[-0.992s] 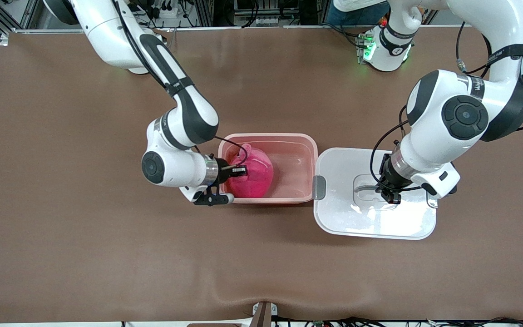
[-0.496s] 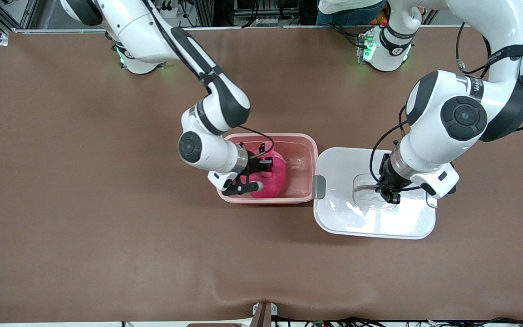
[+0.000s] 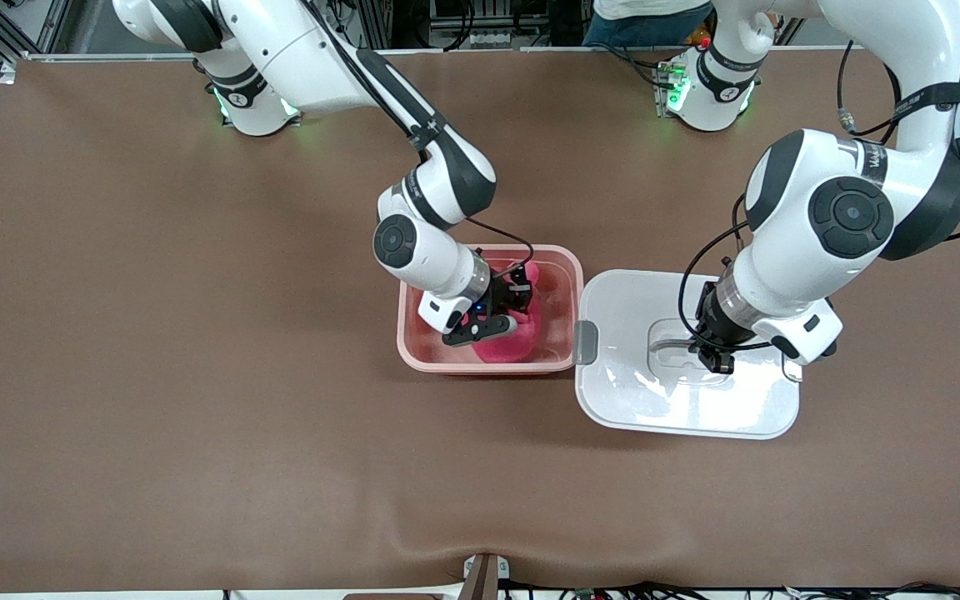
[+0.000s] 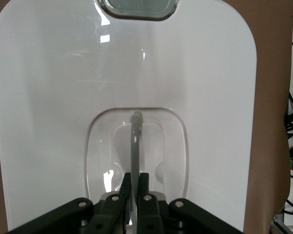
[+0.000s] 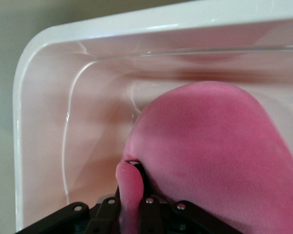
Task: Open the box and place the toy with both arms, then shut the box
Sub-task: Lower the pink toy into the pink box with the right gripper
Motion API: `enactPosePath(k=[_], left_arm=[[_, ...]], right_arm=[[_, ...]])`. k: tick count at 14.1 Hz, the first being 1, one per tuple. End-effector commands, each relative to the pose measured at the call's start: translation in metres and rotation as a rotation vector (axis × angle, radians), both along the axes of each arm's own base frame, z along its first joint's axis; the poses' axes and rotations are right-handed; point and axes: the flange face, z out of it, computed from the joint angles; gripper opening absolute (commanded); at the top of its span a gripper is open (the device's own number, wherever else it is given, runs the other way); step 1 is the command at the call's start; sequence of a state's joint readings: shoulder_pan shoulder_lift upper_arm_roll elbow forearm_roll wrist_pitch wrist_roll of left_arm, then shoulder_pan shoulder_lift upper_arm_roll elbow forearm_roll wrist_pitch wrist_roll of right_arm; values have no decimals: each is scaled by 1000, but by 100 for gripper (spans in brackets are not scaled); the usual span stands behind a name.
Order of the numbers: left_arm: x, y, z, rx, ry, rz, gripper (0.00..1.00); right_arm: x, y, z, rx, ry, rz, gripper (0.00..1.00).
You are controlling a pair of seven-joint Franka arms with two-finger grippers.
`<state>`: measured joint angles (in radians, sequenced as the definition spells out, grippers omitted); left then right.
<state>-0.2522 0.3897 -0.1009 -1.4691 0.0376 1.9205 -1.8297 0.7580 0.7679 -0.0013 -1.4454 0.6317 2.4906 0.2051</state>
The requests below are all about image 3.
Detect pink round plush toy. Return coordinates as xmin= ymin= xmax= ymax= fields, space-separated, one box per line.
xmin=473 ymin=260 xmax=543 ymax=365

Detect white box lid grey latches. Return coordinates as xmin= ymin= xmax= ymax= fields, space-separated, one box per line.
xmin=574 ymin=268 xmax=802 ymax=441

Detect pink plastic storage box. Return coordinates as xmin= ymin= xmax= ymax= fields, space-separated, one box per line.
xmin=397 ymin=243 xmax=585 ymax=376

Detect brown metal table clamp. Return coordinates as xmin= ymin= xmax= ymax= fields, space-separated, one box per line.
xmin=459 ymin=552 xmax=511 ymax=600

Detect person in blue jeans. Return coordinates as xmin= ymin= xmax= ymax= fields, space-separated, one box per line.
xmin=582 ymin=0 xmax=716 ymax=47

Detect brown table mat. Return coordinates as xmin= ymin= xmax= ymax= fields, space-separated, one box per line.
xmin=0 ymin=46 xmax=960 ymax=594

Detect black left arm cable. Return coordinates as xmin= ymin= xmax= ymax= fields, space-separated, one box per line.
xmin=678 ymin=37 xmax=960 ymax=353

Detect aluminium frame post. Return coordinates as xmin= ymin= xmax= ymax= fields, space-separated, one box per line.
xmin=359 ymin=0 xmax=395 ymax=49

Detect aluminium table edge rail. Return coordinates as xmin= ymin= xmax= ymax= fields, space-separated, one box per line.
xmin=0 ymin=43 xmax=960 ymax=63

